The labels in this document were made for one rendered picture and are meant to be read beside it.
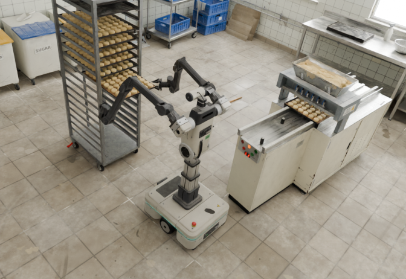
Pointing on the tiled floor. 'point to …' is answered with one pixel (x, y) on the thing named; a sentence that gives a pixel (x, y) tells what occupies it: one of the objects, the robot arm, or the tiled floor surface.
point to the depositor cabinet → (336, 141)
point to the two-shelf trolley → (171, 16)
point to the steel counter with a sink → (386, 51)
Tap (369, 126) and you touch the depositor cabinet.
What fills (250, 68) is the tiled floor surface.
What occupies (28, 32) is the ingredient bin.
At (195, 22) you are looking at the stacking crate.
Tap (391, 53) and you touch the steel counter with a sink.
